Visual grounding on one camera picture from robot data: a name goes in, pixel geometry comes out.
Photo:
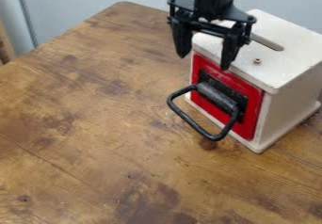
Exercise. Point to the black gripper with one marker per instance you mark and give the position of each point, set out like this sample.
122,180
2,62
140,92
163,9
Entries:
216,17

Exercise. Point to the red drawer front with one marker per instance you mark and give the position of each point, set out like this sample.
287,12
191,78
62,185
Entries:
236,89

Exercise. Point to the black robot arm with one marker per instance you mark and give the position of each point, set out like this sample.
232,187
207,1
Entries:
213,17

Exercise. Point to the right brass screw on box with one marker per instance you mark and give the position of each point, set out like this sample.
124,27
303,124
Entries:
256,60

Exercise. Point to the white wooden box cabinet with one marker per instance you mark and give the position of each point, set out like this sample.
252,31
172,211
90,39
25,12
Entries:
288,75

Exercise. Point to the grey vertical wall pipe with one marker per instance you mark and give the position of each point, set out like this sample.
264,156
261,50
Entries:
28,22

